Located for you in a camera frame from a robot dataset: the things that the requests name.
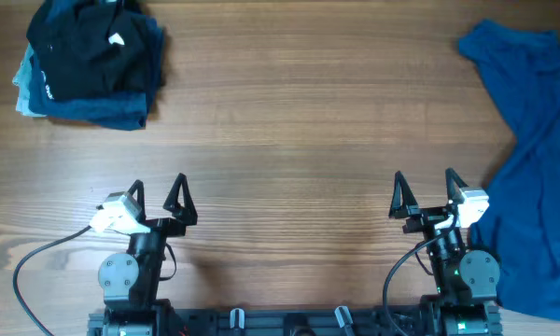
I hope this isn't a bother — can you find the right black cable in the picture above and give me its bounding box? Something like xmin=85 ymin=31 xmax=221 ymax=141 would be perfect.
xmin=383 ymin=218 xmax=458 ymax=336

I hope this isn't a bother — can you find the white rail clip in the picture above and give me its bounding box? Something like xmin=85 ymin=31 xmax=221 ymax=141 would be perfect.
xmin=334 ymin=305 xmax=354 ymax=329
xmin=230 ymin=308 xmax=245 ymax=329

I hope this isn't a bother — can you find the navy folded shirt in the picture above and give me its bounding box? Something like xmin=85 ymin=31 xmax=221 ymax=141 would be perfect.
xmin=29 ymin=1 xmax=164 ymax=131

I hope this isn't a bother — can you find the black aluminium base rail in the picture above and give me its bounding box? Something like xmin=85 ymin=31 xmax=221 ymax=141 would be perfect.
xmin=87 ymin=306 xmax=503 ymax=335

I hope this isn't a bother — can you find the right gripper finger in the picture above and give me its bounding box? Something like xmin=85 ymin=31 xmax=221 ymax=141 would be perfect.
xmin=445 ymin=167 xmax=468 ymax=201
xmin=388 ymin=171 xmax=419 ymax=217

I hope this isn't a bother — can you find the blue t-shirt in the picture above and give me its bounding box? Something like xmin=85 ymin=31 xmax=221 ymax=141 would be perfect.
xmin=458 ymin=20 xmax=560 ymax=320

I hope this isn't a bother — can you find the light grey folded shirt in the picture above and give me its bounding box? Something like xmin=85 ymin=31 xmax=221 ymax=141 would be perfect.
xmin=12 ymin=44 xmax=44 ymax=118

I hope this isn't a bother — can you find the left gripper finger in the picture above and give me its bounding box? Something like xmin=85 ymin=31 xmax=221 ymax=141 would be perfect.
xmin=163 ymin=173 xmax=197 ymax=219
xmin=128 ymin=179 xmax=146 ymax=221

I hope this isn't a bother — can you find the left white rail clip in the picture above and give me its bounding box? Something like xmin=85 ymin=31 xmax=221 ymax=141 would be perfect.
xmin=230 ymin=308 xmax=245 ymax=329

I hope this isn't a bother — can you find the black cable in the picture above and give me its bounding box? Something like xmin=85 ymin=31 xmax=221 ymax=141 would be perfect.
xmin=12 ymin=224 xmax=93 ymax=336
xmin=383 ymin=218 xmax=458 ymax=336

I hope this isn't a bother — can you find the right white rail clip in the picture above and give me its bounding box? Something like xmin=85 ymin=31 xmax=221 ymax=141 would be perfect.
xmin=334 ymin=305 xmax=354 ymax=329

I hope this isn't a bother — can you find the black folded shirt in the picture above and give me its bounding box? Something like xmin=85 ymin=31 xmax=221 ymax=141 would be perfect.
xmin=26 ymin=1 xmax=149 ymax=101

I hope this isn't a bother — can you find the left black cable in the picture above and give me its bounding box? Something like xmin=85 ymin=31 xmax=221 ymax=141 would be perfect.
xmin=12 ymin=224 xmax=93 ymax=336

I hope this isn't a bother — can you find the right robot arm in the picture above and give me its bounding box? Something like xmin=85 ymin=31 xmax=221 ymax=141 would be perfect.
xmin=382 ymin=168 xmax=502 ymax=335

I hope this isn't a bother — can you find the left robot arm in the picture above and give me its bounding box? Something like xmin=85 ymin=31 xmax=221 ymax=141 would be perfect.
xmin=87 ymin=173 xmax=198 ymax=336

